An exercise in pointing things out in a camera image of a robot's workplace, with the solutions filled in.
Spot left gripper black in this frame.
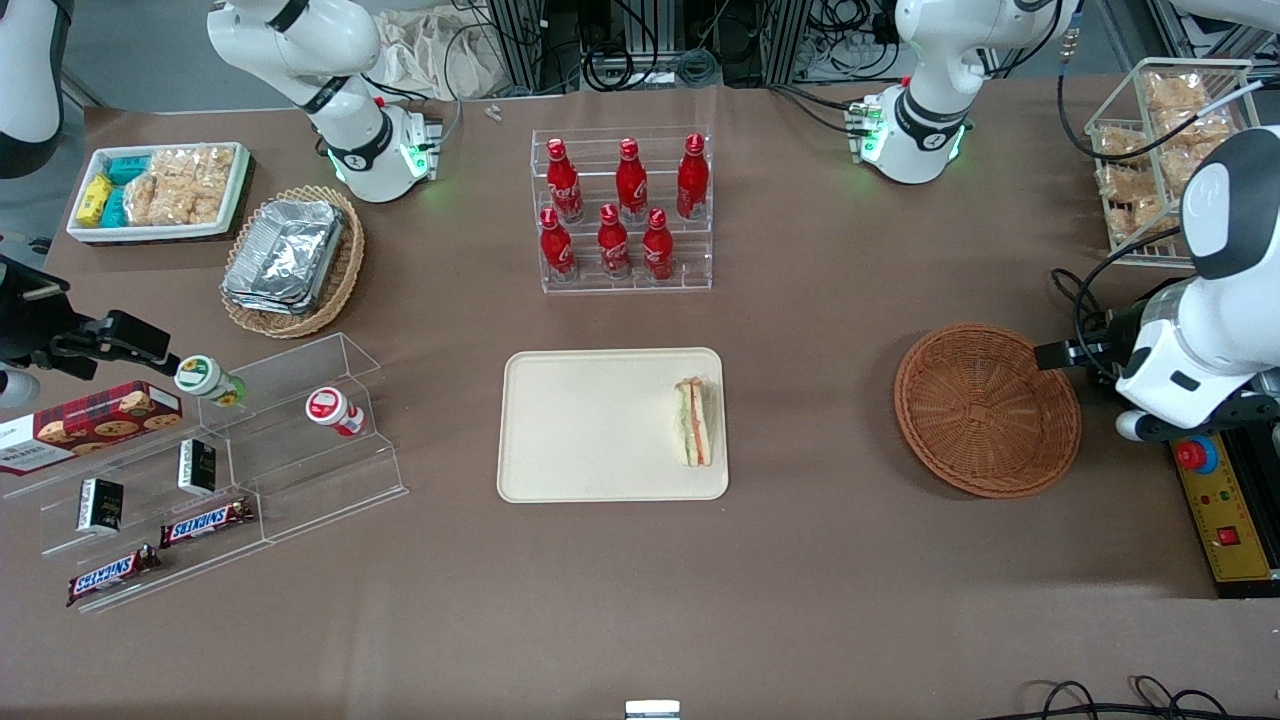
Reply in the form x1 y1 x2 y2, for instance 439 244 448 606
1035 305 1151 381

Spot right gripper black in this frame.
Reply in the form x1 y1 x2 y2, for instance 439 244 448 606
0 255 183 380

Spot triangle sandwich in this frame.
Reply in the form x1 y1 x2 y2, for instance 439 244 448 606
672 375 719 469

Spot brown round wicker basket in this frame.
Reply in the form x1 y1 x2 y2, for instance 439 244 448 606
893 323 1083 499

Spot light wicker basket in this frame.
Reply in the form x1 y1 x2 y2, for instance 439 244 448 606
220 185 366 339

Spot cream plastic tray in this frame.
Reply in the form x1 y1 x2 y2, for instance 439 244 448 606
497 347 730 503

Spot red tartan cookie box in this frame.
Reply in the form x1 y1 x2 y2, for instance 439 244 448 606
0 381 184 477

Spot green sunflower lid cup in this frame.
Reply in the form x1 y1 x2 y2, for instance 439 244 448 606
175 355 246 408

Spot white plastic snack bin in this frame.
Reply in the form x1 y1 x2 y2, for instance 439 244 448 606
65 142 251 244

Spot yellow snack packet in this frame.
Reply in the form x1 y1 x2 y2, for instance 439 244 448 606
77 175 114 227

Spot small black box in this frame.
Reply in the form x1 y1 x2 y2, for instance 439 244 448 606
77 478 125 534
178 439 217 496

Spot Snickers chocolate bar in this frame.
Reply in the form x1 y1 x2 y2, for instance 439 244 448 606
67 545 161 608
160 497 256 548

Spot aluminium foil container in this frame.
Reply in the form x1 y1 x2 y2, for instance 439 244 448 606
222 198 347 316

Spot clear acrylic stepped display stand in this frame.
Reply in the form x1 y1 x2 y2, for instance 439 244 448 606
0 333 409 613

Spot yellow control panel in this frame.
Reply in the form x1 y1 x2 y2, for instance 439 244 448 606
1168 435 1280 584

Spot red lid cup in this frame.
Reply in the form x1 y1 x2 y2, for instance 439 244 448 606
305 387 366 438

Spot red cola bottle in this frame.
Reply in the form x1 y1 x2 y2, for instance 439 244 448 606
597 203 633 280
676 133 710 221
641 207 675 282
539 207 577 283
545 138 584 223
614 138 648 223

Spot white cloth bag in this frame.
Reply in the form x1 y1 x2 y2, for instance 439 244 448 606
380 8 501 101

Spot clear acrylic bottle rack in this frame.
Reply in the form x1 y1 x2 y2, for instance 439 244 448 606
530 127 713 294

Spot black power cable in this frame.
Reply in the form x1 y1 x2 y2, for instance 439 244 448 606
1050 268 1126 381

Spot white wire rack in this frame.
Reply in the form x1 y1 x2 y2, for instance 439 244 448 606
1085 58 1263 268

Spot black floor cables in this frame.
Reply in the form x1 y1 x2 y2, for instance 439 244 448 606
1005 676 1280 720

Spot black background cables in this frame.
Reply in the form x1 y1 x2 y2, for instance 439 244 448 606
585 40 701 91

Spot aluminium frame rack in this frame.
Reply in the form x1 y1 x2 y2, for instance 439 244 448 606
485 0 546 96

